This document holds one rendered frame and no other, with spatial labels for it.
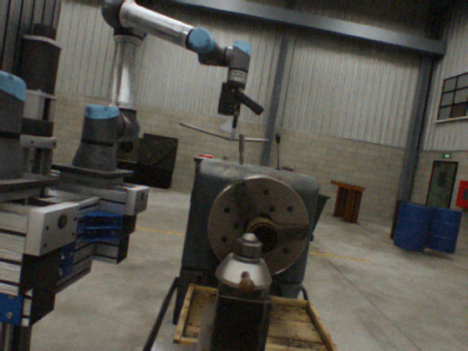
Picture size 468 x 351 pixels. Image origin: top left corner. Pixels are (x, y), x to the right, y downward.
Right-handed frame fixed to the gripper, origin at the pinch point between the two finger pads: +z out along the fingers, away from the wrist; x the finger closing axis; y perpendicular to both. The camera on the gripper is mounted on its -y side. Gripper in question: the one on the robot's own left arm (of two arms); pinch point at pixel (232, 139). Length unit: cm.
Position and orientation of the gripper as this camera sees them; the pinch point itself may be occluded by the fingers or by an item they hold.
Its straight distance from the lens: 127.1
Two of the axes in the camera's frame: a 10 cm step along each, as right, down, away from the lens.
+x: 0.3, 0.6, -10.0
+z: -1.6, 9.9, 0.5
